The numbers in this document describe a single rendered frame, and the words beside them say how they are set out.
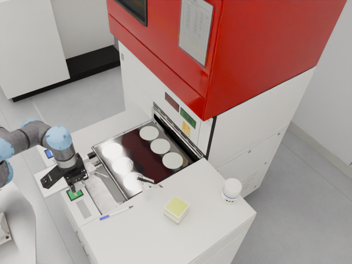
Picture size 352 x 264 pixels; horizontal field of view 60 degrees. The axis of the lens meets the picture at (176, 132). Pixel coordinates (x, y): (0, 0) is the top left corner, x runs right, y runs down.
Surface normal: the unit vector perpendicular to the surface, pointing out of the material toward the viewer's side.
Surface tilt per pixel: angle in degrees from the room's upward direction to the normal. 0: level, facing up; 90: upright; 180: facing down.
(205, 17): 90
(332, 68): 90
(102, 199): 0
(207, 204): 0
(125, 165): 0
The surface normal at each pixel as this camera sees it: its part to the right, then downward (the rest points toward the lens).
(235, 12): 0.58, 0.62
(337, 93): -0.81, 0.40
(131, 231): 0.05, -0.67
